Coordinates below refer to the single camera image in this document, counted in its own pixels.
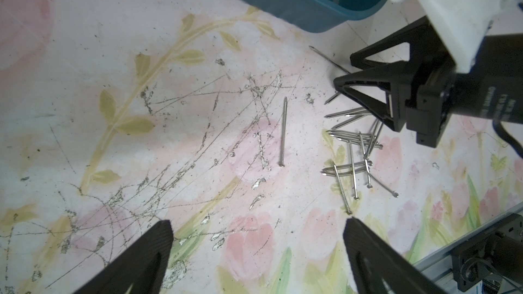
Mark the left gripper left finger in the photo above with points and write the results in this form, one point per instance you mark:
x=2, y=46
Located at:
x=140, y=268

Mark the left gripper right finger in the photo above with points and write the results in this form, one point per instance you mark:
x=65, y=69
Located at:
x=377, y=267

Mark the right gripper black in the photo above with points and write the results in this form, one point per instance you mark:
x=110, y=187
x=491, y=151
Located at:
x=491, y=90

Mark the aluminium mounting rail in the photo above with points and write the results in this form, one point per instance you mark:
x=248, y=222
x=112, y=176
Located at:
x=438, y=266

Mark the single steel nail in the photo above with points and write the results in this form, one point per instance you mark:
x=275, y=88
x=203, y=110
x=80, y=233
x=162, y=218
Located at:
x=283, y=133

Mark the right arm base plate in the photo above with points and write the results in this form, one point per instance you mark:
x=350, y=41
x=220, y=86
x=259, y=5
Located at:
x=497, y=250

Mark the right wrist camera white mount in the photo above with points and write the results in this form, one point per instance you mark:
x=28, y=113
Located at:
x=445, y=4

